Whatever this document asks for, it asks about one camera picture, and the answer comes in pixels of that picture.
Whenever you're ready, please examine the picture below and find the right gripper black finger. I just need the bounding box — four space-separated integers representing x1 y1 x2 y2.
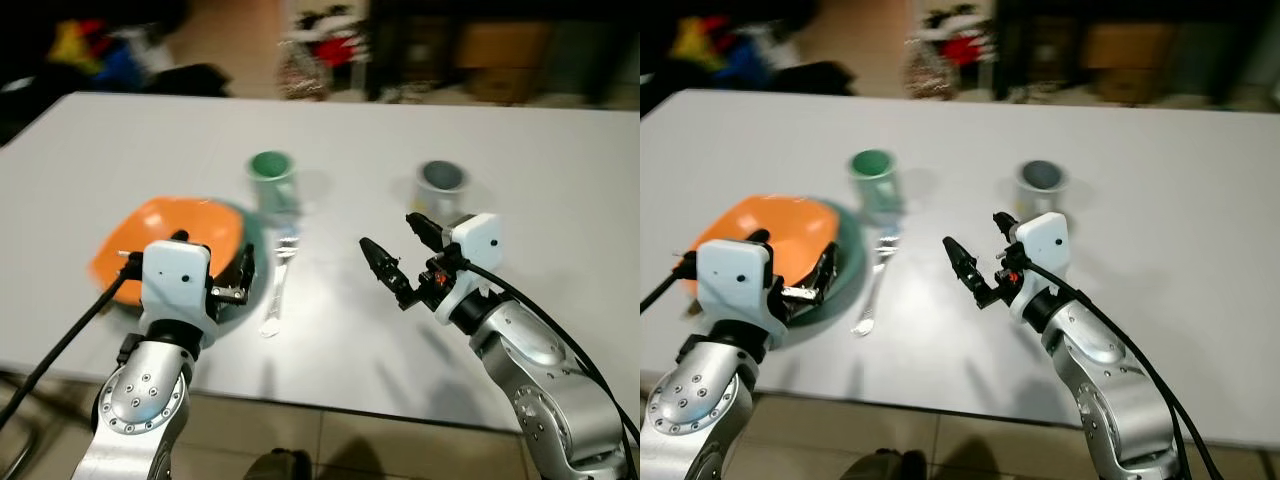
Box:
359 236 412 307
942 236 997 309
405 211 452 253
992 211 1023 253

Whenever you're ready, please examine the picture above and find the orange plastic bowl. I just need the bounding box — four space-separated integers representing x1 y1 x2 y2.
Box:
88 196 248 306
689 194 840 302

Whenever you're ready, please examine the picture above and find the green round plate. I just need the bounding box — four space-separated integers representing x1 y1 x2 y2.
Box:
778 199 867 347
213 204 274 333

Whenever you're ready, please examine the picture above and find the grey plastic cup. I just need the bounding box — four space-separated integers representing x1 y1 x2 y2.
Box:
416 161 471 227
1015 160 1070 220

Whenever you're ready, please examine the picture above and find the green plastic cup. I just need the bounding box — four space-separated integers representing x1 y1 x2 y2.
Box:
848 149 902 222
247 151 302 220

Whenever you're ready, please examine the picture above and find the black bag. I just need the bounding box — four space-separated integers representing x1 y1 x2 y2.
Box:
148 62 233 99
768 61 858 99

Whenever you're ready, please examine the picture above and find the dark robot foot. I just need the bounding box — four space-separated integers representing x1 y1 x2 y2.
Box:
243 449 312 480
839 449 927 480

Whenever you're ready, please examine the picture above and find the patterned bag with red items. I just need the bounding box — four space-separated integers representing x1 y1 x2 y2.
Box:
904 6 993 102
277 8 367 102

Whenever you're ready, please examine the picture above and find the brown cardboard box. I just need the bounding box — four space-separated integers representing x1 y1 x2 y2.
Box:
455 20 553 103
1084 21 1178 103

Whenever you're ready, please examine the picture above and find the colourful pile of items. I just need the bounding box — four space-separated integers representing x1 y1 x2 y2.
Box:
45 17 173 87
668 14 793 87

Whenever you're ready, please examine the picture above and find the dark shelf unit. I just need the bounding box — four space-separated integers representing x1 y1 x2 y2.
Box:
994 0 1280 111
364 0 641 109

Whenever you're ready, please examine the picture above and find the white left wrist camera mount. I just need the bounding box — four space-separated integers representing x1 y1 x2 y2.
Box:
695 239 792 352
139 239 220 347

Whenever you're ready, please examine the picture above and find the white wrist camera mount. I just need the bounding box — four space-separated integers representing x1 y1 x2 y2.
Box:
1007 211 1072 324
139 239 220 347
695 239 792 352
434 212 504 323

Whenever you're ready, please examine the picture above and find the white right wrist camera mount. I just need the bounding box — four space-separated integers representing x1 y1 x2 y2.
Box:
1007 211 1072 324
434 212 504 323

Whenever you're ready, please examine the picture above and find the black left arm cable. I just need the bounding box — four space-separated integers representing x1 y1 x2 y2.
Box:
640 253 699 314
0 252 146 433

